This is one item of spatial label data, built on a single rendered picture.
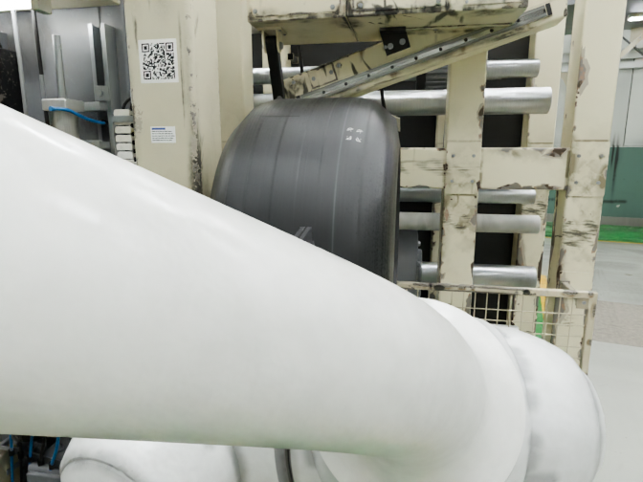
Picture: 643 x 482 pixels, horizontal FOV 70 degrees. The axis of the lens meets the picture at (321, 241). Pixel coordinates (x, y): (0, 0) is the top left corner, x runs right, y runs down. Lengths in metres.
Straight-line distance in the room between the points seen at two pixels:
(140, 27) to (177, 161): 0.24
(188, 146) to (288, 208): 0.31
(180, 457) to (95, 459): 0.04
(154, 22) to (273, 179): 0.40
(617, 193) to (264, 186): 9.40
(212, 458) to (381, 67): 1.07
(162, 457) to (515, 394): 0.17
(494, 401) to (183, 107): 0.79
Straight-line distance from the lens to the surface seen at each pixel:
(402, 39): 1.23
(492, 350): 0.24
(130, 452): 0.26
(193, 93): 0.91
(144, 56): 0.95
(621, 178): 9.90
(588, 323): 1.37
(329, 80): 1.23
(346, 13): 1.13
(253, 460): 0.28
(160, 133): 0.93
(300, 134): 0.72
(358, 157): 0.68
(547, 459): 0.26
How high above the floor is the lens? 1.35
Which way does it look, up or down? 11 degrees down
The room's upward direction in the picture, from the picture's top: straight up
